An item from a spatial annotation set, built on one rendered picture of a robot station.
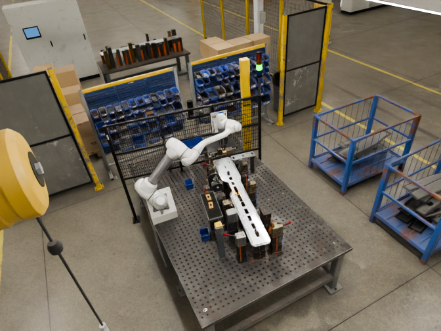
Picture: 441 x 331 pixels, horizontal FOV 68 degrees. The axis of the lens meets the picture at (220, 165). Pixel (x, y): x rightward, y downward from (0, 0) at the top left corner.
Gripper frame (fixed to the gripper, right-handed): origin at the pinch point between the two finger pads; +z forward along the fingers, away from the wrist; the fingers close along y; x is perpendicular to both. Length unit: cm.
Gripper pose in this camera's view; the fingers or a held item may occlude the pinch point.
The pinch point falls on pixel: (223, 147)
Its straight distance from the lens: 368.0
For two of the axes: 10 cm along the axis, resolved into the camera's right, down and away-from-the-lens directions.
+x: -2.7, -5.7, 7.8
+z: 0.8, 7.9, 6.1
